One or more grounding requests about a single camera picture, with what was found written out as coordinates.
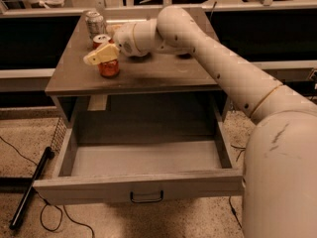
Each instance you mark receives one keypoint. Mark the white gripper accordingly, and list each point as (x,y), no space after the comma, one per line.
(125,39)

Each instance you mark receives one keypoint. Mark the red coke can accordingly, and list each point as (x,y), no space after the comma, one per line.
(107,69)

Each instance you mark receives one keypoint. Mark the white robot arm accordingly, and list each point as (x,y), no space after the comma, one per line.
(280,165)

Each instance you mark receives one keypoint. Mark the silver soda can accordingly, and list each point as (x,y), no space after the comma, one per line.
(94,23)

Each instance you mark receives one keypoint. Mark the open grey top drawer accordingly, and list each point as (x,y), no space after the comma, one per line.
(107,155)

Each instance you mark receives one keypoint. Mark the grey cabinet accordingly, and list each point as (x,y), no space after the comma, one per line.
(74,80)

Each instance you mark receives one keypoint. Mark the black pole on floor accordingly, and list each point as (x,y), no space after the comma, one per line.
(17,219)

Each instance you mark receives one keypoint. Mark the black drawer handle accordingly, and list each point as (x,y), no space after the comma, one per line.
(146,198)

